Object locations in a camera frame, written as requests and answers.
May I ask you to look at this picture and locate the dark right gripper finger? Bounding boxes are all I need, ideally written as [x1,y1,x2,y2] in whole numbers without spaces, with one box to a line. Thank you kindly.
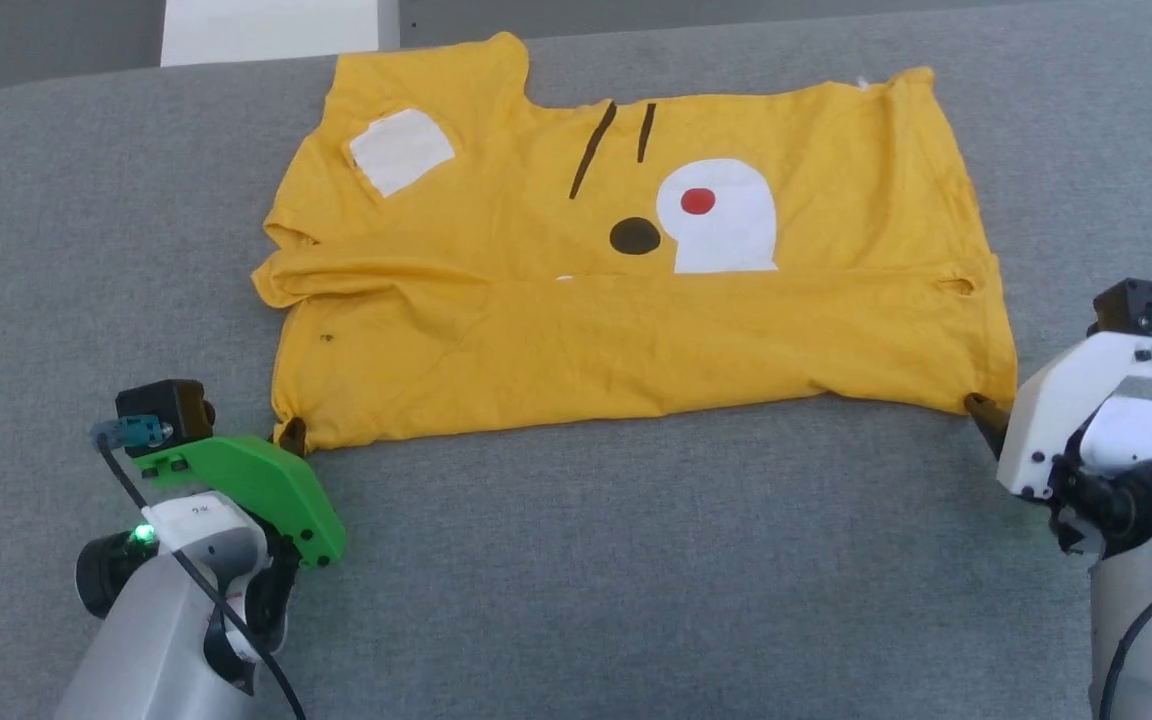
[965,393,1013,461]

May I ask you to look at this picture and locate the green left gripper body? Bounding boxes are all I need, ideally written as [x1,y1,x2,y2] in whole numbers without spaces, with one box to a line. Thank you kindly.
[133,436,347,569]

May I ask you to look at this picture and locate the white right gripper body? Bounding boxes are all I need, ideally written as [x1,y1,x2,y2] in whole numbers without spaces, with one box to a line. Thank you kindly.
[996,330,1152,501]

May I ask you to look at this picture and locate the yellow printed t-shirt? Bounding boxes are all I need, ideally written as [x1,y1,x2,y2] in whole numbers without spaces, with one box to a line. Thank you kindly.
[251,32,1019,453]

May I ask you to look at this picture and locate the white rectangular box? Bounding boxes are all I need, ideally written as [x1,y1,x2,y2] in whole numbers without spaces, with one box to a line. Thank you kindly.
[160,0,400,68]

